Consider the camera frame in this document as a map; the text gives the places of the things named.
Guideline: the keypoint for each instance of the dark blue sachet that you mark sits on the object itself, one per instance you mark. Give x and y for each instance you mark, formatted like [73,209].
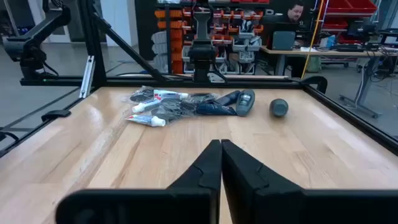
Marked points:
[228,97]

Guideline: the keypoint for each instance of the black aluminium table frame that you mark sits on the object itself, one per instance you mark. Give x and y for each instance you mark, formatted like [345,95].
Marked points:
[140,83]

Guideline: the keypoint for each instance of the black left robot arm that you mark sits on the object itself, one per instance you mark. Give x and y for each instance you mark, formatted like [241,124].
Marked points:
[202,25]

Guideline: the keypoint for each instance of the small white toothpaste tube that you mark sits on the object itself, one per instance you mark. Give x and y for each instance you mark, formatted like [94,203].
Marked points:
[146,105]
[171,95]
[143,119]

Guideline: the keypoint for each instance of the wooden top desk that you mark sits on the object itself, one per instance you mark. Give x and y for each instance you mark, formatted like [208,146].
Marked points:
[326,53]

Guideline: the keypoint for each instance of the shelf with orange bins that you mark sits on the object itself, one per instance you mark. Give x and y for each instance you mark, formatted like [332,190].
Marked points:
[177,34]

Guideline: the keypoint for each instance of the dark grey electric shaver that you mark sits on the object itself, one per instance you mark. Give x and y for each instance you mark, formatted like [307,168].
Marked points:
[245,102]

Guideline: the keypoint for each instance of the stacked white bins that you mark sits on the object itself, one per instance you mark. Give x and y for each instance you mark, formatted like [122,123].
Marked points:
[159,51]

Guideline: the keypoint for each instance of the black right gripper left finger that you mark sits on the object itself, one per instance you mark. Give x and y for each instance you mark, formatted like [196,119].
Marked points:
[186,205]

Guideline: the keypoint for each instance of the dark blue tube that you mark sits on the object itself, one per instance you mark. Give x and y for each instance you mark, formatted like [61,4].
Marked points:
[216,109]

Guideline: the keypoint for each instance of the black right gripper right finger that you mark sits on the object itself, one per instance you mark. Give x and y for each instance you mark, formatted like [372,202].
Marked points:
[264,202]

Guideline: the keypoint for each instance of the silver aluminium strip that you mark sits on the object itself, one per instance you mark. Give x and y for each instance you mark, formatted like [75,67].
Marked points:
[87,76]

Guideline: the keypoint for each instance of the rack with red bins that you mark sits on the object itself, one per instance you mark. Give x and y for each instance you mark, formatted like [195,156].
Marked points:
[351,6]

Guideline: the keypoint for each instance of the small grey bottle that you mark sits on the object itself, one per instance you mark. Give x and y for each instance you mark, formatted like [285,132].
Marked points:
[279,107]

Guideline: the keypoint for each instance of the black curved frame clamp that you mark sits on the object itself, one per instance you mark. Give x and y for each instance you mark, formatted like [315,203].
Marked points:
[320,81]

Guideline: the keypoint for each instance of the green bin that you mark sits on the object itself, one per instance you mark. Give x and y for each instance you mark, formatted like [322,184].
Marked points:
[314,63]

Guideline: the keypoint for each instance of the black computer monitor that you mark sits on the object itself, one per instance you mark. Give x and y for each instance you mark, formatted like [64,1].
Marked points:
[283,39]

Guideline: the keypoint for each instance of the person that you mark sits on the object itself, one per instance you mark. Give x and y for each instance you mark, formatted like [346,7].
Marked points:
[295,12]

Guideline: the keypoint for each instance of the black table edge clip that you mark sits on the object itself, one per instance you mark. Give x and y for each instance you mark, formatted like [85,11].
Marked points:
[56,114]

